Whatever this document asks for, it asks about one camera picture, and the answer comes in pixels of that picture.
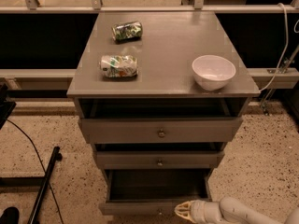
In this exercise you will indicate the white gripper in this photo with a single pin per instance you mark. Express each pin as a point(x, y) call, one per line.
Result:
point(199, 211)

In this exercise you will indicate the grey bottom drawer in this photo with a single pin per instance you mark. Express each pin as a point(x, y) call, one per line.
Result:
point(153, 192)

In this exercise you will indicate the grey drawer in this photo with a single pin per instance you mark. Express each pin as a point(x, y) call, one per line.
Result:
point(174, 130)
point(153, 192)
point(113, 160)

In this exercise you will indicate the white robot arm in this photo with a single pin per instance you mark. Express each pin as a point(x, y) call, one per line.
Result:
point(227, 211)

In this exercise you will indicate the grey top drawer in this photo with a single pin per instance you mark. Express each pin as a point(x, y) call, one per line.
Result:
point(174, 130)

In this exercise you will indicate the grey middle drawer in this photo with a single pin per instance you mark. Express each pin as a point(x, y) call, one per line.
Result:
point(113, 160)

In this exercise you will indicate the grey wooden drawer cabinet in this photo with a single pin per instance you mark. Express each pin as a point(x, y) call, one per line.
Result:
point(164, 87)

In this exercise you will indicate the black tripod leg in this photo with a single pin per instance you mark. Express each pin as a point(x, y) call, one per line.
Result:
point(45, 181)

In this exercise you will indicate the white bowl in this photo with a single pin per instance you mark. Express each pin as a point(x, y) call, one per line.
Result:
point(212, 72)

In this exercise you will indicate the white green soda can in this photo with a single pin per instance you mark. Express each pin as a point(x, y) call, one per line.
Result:
point(119, 66)

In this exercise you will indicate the black round foot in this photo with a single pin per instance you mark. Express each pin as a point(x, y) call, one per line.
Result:
point(10, 216)

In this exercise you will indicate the black equipment at left edge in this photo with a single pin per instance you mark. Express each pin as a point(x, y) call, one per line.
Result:
point(6, 107)

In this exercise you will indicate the metal railing frame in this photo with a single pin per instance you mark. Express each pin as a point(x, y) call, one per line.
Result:
point(93, 3)

